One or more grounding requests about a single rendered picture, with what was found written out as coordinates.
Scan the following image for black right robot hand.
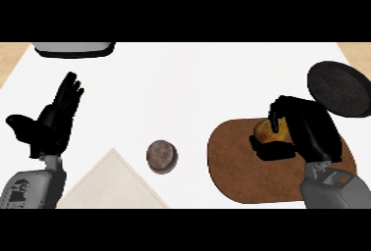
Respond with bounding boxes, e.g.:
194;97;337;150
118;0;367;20
248;95;344;164

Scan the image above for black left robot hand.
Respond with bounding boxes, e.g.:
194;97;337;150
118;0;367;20
4;72;86;160

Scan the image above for yellow-brown pear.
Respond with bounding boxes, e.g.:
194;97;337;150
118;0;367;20
253;118;290;145

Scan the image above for black round pan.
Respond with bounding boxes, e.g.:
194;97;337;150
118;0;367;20
306;60;371;119

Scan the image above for brown wooden cutting board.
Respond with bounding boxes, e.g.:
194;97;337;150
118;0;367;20
206;118;358;206

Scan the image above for beige cloth placemat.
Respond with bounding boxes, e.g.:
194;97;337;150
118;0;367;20
55;147;172;210

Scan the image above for grey and black appliance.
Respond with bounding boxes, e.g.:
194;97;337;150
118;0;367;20
31;42;117;60

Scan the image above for brown-grey round stone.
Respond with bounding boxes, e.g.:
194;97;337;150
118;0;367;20
145;139;180;176

